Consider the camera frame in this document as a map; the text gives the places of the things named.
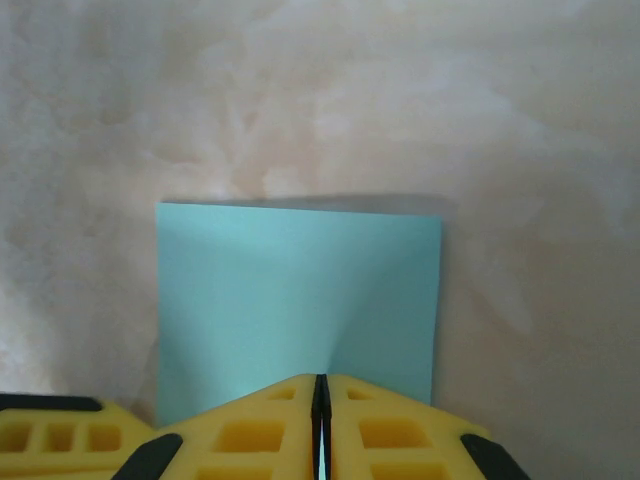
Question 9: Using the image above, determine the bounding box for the teal paper sheet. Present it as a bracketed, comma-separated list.
[154, 201, 444, 480]

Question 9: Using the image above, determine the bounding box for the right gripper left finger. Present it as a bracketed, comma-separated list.
[117, 372, 322, 480]

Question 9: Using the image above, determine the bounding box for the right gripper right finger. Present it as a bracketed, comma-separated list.
[321, 372, 531, 480]

